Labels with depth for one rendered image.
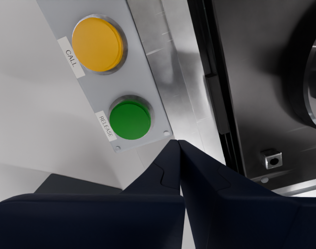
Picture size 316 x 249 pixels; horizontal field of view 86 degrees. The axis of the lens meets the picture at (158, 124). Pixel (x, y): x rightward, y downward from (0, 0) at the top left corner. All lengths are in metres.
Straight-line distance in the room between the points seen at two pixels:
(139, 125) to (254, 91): 0.11
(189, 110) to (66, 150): 0.24
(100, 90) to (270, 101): 0.16
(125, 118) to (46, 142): 0.22
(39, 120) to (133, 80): 0.22
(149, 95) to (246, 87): 0.09
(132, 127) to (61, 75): 0.17
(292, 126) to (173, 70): 0.13
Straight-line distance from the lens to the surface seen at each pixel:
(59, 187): 0.36
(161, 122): 0.17
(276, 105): 0.19
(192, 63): 0.17
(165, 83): 0.16
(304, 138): 0.23
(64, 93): 0.30
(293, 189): 0.28
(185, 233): 0.46
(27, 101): 0.34
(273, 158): 0.22
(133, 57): 0.16
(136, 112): 0.16
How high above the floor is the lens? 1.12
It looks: 68 degrees down
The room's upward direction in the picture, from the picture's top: 180 degrees clockwise
